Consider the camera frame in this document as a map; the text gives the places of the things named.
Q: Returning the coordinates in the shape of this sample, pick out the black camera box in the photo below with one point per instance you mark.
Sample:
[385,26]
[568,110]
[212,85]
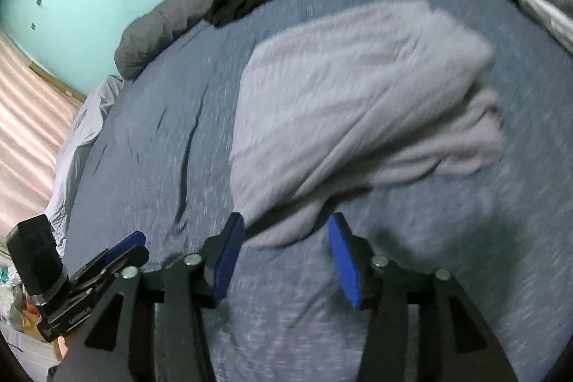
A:
[32,248]

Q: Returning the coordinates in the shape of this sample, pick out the light grey knit sweater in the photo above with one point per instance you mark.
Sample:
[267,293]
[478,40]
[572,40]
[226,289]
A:
[385,93]

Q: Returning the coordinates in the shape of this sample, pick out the dark blue patterned bedsheet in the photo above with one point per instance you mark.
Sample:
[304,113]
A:
[161,166]

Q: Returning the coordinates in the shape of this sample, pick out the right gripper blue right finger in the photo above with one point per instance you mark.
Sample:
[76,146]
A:
[352,257]

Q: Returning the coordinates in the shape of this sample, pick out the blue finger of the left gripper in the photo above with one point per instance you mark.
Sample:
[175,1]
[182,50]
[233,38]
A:
[134,239]

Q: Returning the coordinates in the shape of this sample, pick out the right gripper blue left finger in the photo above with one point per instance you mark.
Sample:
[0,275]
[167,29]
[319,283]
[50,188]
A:
[220,255]

